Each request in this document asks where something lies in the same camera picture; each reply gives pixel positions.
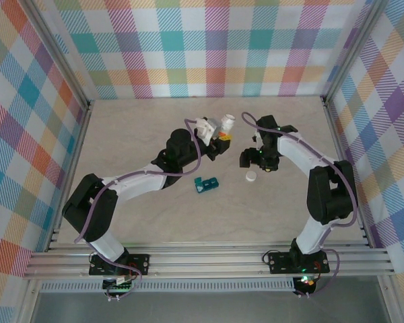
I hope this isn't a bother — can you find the white pill bottle orange label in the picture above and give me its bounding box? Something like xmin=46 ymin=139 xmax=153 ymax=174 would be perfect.
xmin=221 ymin=113 xmax=236 ymax=134

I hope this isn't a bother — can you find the teal weekly pill organizer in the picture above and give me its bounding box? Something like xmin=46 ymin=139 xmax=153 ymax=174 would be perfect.
xmin=193 ymin=176 xmax=220 ymax=194

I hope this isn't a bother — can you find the small green circuit board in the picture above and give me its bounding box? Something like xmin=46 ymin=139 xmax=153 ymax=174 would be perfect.
xmin=102 ymin=275 xmax=135 ymax=293

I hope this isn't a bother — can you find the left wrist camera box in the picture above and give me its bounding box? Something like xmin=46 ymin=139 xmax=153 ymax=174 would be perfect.
xmin=193 ymin=116 xmax=222 ymax=146

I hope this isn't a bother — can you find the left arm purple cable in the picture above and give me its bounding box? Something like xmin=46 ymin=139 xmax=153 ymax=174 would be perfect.
xmin=73 ymin=117 xmax=205 ymax=302

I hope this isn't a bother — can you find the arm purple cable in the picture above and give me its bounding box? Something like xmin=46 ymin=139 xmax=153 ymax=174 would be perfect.
xmin=73 ymin=117 xmax=205 ymax=302
xmin=241 ymin=112 xmax=360 ymax=299

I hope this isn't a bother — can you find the aluminium side rail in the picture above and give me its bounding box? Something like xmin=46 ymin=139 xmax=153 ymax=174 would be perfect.
xmin=45 ymin=100 xmax=95 ymax=253
xmin=322 ymin=100 xmax=373 ymax=248

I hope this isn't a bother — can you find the thin black wire loop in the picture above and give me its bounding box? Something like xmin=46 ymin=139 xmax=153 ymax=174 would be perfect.
xmin=262 ymin=248 xmax=292 ymax=267

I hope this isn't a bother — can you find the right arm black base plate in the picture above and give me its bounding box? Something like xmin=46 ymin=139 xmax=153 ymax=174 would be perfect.
xmin=267 ymin=252 xmax=331 ymax=274

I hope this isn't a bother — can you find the aluminium mounting rail frame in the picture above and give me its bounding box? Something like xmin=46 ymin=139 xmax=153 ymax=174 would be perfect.
xmin=23 ymin=240 xmax=395 ymax=280

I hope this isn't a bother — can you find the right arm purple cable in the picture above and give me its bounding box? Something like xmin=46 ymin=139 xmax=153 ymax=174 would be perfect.
xmin=241 ymin=112 xmax=360 ymax=299

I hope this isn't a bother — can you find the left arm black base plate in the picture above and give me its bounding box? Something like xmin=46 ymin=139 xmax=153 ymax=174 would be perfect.
xmin=88 ymin=254 xmax=152 ymax=277

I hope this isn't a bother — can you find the grey slotted cable duct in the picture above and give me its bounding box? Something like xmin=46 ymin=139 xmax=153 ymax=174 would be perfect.
xmin=40 ymin=281 xmax=296 ymax=293

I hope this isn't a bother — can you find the aluminium corner post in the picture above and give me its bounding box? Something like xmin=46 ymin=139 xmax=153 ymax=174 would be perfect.
xmin=320 ymin=0 xmax=390 ymax=105
xmin=26 ymin=0 xmax=94 ymax=108

